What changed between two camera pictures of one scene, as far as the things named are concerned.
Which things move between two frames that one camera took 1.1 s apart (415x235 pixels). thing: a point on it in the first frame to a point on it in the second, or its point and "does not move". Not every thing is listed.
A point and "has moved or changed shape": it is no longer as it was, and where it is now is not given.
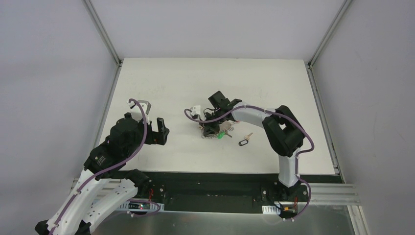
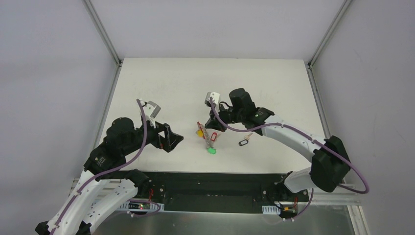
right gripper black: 211,130 does not move
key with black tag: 245,141 does not move
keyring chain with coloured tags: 225,127 has moved or changed shape
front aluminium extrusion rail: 329,194 does not move
